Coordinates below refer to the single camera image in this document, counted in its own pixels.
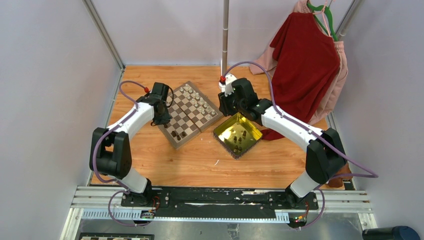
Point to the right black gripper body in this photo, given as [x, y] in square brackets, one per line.
[231, 105]

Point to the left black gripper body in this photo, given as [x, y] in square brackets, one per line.
[164, 118]

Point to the gold metal tray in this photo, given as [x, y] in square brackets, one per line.
[237, 135]

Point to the wooden folding chess board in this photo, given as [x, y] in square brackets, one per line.
[192, 112]

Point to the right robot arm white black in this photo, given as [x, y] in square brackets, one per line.
[325, 154]

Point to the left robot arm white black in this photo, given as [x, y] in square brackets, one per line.
[110, 154]

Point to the white stand base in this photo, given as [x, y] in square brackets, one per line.
[225, 85]

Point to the pink garment on hanger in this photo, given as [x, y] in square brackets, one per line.
[265, 63]

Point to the red shirt on hanger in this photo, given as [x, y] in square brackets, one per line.
[307, 63]

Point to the grey metal stand pole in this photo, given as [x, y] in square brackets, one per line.
[225, 33]

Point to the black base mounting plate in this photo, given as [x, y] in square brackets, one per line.
[221, 203]

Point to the green clothes hanger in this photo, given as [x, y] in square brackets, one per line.
[324, 18]

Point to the brown crumpled cloth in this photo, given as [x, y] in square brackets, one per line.
[343, 174]

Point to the dark blue bottle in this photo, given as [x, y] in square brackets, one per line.
[391, 233]

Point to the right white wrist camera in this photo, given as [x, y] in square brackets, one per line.
[231, 78]

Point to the aluminium rail frame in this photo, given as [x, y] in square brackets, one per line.
[96, 214]

